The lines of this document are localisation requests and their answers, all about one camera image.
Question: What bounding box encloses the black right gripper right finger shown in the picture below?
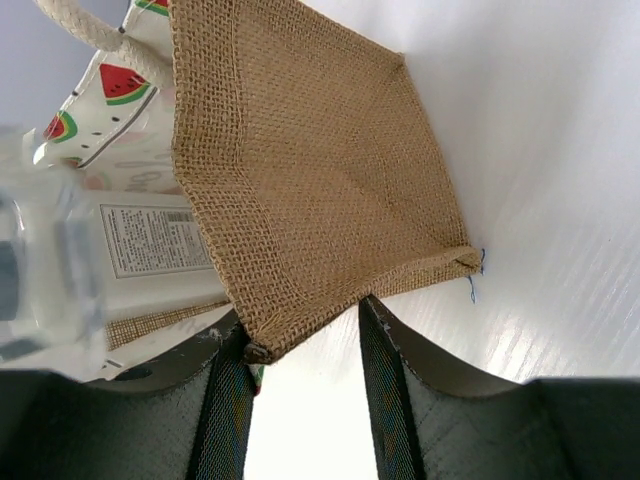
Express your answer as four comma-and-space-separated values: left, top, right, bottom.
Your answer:
358, 296, 639, 479

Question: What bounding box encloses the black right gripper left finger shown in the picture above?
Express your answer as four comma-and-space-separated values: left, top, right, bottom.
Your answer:
1, 313, 255, 479

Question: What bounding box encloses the clear bottle grey cap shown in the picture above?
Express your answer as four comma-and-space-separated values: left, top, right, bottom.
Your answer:
1, 126, 231, 382

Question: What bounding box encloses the burlap watermelon canvas bag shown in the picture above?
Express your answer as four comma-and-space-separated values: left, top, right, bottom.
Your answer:
40, 0, 481, 366

